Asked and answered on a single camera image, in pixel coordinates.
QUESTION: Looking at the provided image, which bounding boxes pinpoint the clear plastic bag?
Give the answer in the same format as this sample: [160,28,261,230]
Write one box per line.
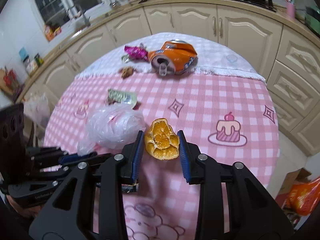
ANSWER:
[77,103,146,155]

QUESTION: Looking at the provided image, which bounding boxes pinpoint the orange peel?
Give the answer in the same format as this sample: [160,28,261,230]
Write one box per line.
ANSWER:
[144,118,180,160]

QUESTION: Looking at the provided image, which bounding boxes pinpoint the brown paper ball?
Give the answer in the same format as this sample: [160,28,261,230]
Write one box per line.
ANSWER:
[119,66,136,79]

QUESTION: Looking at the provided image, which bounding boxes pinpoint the crushed orange soda can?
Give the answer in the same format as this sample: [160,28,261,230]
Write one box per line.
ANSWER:
[148,40,197,76]

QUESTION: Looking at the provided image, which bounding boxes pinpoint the chrome kitchen faucet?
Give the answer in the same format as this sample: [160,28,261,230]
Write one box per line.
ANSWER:
[66,4,91,27]

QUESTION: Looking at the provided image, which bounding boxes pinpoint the cream lower kitchen cabinets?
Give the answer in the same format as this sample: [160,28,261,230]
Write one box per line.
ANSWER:
[17,0,319,155]

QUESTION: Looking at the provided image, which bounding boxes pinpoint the orange plastic bag on floor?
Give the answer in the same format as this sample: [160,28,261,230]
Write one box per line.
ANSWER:
[284,177,319,216]

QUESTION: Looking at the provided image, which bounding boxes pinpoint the green silver wrapper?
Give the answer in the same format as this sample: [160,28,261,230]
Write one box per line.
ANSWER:
[106,88,138,108]

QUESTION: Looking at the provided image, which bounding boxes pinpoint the glass jar white label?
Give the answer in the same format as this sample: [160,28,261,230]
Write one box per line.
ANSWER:
[23,55,38,76]

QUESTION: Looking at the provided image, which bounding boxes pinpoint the pink checkered tablecloth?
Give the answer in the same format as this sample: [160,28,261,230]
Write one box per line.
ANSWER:
[44,33,279,239]

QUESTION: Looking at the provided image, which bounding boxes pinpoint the purple candy wrapper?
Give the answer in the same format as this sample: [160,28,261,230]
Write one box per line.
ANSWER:
[121,43,149,63]

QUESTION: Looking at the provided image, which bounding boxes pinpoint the pink utensil holder cup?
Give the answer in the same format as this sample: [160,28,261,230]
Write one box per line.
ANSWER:
[286,0,296,18]

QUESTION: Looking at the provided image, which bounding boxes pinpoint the green electric cooker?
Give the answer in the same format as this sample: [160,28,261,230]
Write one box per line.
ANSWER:
[305,7,320,37]

